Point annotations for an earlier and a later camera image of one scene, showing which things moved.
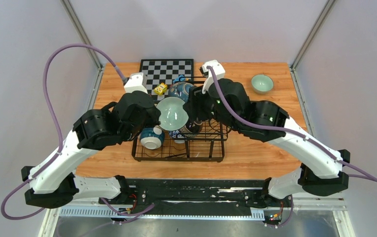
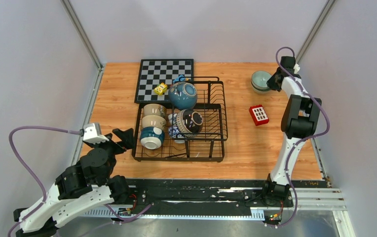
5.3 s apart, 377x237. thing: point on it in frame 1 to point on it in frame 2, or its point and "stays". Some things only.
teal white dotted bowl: x=152 y=138 stays
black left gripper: x=155 y=119 to x=127 y=136
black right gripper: x=193 y=105 to x=271 y=83
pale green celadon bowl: x=262 y=83 stays
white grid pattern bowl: x=172 y=116 to x=259 y=81
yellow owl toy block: x=160 y=89 stays
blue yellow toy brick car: x=180 y=78 stays
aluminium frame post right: x=327 y=7 stays
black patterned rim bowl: x=192 y=126 stays
